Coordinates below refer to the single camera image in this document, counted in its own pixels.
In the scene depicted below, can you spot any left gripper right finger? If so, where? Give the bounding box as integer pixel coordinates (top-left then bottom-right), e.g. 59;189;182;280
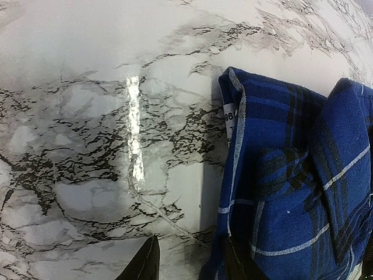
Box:
226;236;268;280

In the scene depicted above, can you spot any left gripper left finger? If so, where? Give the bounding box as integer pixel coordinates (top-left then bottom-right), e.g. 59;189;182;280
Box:
116;236;160;280

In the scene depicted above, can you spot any blue plaid long sleeve shirt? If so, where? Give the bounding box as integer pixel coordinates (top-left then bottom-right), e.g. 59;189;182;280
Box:
199;67;372;279

